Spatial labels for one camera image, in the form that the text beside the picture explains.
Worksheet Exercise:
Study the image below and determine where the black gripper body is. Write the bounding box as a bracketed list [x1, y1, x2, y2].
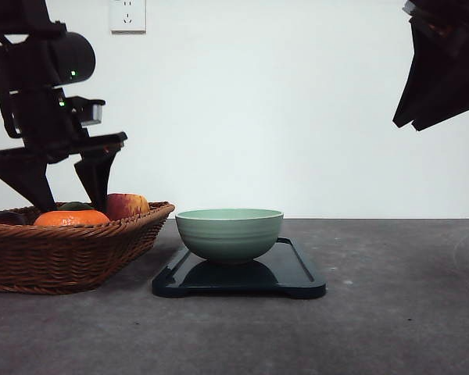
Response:
[0, 84, 127, 164]
[403, 0, 469, 36]

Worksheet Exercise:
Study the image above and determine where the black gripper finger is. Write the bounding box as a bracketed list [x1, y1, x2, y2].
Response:
[393, 18, 459, 127]
[412, 25, 469, 131]
[74, 150, 119, 213]
[0, 155, 56, 211]

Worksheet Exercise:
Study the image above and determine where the light green bowl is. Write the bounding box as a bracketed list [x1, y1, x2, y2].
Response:
[175, 208, 284, 264]

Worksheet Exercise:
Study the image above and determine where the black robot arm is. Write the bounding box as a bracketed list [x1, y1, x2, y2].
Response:
[0, 0, 127, 214]

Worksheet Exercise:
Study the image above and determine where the brown wicker basket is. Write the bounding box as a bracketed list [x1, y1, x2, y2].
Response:
[0, 201, 175, 295]

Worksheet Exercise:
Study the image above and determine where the dark green fruit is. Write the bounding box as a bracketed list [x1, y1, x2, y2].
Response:
[56, 202, 94, 210]

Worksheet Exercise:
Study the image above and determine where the red yellow apple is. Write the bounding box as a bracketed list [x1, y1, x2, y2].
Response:
[107, 194, 149, 220]

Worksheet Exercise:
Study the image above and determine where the dark purple fruit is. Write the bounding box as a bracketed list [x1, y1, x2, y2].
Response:
[0, 211, 26, 224]

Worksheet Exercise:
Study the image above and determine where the orange tangerine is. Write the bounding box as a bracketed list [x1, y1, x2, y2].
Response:
[34, 209, 111, 227]

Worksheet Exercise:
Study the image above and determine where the dark blue tray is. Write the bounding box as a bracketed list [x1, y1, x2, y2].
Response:
[152, 237, 327, 299]

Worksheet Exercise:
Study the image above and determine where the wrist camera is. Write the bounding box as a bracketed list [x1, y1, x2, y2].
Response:
[65, 96, 106, 126]

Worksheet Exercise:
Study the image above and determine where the white wall socket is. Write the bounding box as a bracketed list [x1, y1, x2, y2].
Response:
[109, 0, 146, 37]

